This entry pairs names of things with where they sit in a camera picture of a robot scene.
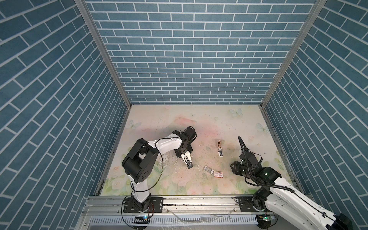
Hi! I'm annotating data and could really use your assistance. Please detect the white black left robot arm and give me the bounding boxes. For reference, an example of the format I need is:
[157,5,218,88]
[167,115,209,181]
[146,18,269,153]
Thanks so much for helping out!
[122,126,197,205]

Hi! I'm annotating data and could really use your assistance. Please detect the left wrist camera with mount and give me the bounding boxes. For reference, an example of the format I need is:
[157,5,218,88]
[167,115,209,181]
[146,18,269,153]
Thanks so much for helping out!
[181,151,193,169]

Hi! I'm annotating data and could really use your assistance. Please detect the aluminium corner post right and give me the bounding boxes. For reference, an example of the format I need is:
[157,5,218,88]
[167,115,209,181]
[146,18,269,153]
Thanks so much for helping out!
[260,0,327,110]

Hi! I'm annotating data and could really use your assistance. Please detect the aluminium front rail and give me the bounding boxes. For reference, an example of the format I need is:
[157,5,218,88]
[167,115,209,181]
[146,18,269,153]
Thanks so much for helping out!
[74,195,328,230]

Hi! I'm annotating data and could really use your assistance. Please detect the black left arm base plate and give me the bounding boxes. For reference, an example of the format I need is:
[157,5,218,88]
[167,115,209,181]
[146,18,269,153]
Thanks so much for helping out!
[123,196,164,213]

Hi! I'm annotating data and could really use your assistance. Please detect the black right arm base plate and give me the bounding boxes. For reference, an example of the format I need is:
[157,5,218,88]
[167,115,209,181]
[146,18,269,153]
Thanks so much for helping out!
[234,196,264,212]

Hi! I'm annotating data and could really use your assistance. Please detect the aluminium corner post left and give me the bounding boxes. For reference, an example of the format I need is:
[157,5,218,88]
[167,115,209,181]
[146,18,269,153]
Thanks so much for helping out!
[75,0,132,109]

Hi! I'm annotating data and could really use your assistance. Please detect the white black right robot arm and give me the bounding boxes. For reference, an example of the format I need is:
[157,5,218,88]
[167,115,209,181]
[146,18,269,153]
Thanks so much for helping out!
[231,149,354,230]

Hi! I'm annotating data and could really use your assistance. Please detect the red staple box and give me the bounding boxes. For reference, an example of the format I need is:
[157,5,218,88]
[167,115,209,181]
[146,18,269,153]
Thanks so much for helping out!
[213,171,224,178]

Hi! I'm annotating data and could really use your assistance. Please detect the pink stapler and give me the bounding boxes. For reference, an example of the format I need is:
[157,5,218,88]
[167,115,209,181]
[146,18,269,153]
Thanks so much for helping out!
[217,140,223,157]

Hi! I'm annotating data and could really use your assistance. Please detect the aluminium corner post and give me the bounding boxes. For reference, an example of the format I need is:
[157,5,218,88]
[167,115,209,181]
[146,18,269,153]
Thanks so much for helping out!
[75,0,132,109]
[260,0,327,110]

